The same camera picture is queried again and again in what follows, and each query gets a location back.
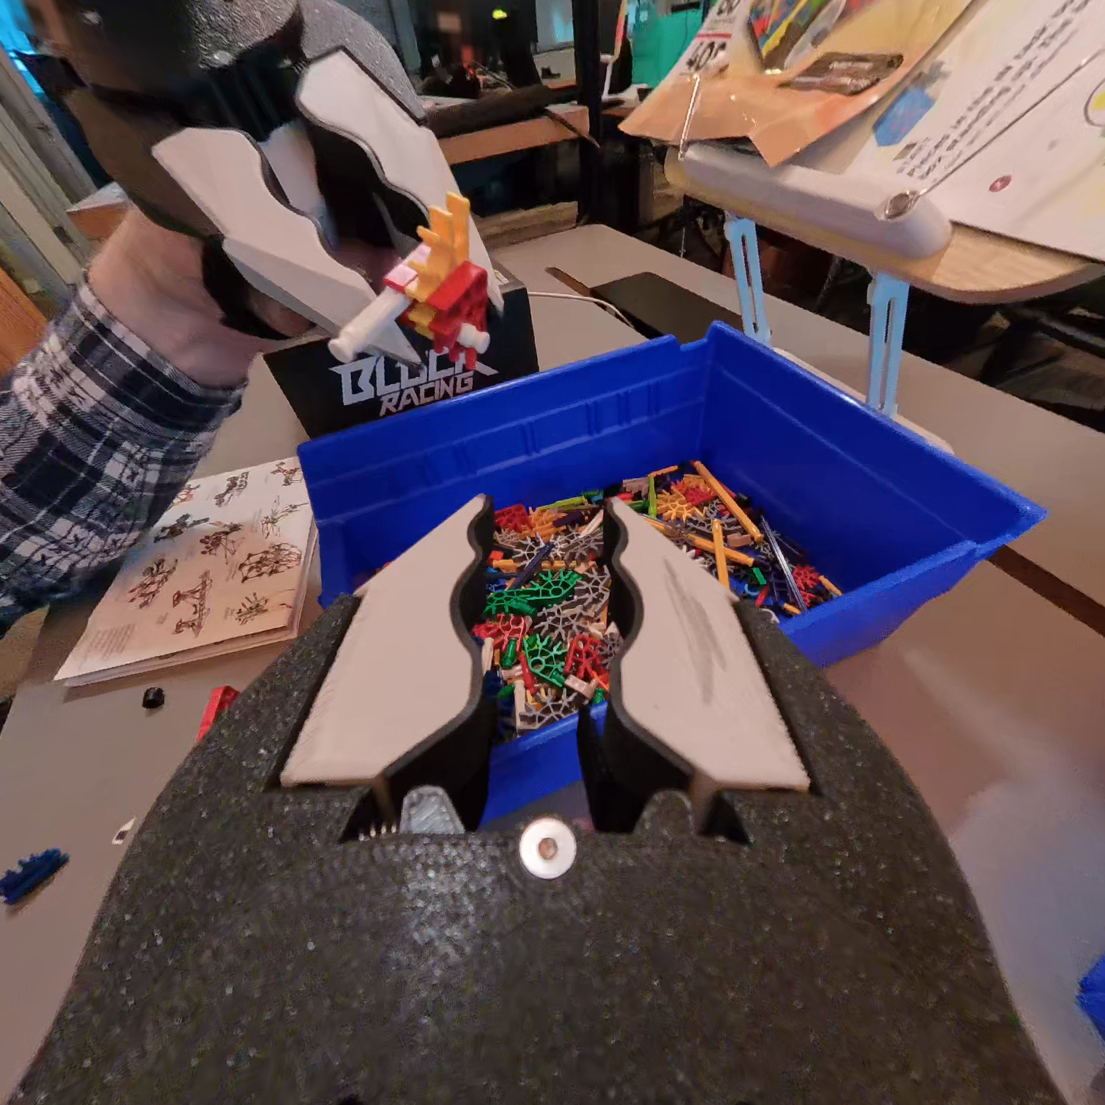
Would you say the person's left hand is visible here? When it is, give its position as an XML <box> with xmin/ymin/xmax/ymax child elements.
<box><xmin>83</xmin><ymin>213</ymin><xmax>299</xmax><ymax>393</ymax></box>

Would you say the blue plastic bin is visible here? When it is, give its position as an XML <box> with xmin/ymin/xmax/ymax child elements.
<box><xmin>296</xmin><ymin>318</ymin><xmax>1047</xmax><ymax>825</ymax></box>

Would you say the small blue toy piece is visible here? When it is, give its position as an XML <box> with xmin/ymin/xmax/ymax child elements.
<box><xmin>0</xmin><ymin>844</ymin><xmax>73</xmax><ymax>909</ymax></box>

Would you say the colourful toy package bag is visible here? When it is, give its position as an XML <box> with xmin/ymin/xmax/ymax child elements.
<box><xmin>621</xmin><ymin>0</ymin><xmax>980</xmax><ymax>171</ymax></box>

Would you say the black box with red print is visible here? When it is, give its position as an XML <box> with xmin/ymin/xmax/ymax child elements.
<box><xmin>258</xmin><ymin>291</ymin><xmax>542</xmax><ymax>439</ymax></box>

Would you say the red toy connector piece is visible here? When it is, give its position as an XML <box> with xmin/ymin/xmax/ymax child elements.
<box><xmin>194</xmin><ymin>684</ymin><xmax>241</xmax><ymax>746</ymax></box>

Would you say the pile of colourful toy pieces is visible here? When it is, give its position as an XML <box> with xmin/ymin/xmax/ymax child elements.
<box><xmin>469</xmin><ymin>456</ymin><xmax>851</xmax><ymax>738</ymax></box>

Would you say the red yellow toy construction piece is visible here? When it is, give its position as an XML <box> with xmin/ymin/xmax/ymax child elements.
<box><xmin>336</xmin><ymin>192</ymin><xmax>504</xmax><ymax>373</ymax></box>

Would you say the tilted board stand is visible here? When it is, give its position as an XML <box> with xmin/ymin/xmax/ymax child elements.
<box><xmin>663</xmin><ymin>141</ymin><xmax>1105</xmax><ymax>427</ymax></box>

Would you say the person's left forearm plaid sleeve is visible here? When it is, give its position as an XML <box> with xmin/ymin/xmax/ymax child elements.
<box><xmin>0</xmin><ymin>275</ymin><xmax>246</xmax><ymax>635</ymax></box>

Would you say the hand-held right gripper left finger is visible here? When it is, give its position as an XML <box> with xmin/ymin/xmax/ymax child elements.
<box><xmin>279</xmin><ymin>496</ymin><xmax>499</xmax><ymax>792</ymax></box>

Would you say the black flat tablet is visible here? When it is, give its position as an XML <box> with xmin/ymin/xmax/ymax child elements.
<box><xmin>548</xmin><ymin>267</ymin><xmax>748</xmax><ymax>350</ymax></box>

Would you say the white instruction sheet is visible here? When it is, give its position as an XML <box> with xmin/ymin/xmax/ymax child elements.
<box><xmin>888</xmin><ymin>0</ymin><xmax>1105</xmax><ymax>266</ymax></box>

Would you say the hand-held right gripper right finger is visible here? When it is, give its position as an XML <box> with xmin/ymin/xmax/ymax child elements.
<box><xmin>595</xmin><ymin>496</ymin><xmax>815</xmax><ymax>797</ymax></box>

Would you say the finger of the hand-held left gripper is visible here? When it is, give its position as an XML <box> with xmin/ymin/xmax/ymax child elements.
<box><xmin>292</xmin><ymin>47</ymin><xmax>507</xmax><ymax>316</ymax></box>
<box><xmin>152</xmin><ymin>124</ymin><xmax>420</xmax><ymax>367</ymax></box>

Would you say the paper sheet on table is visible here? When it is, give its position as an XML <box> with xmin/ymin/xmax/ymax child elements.
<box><xmin>54</xmin><ymin>452</ymin><xmax>324</xmax><ymax>691</ymax></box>

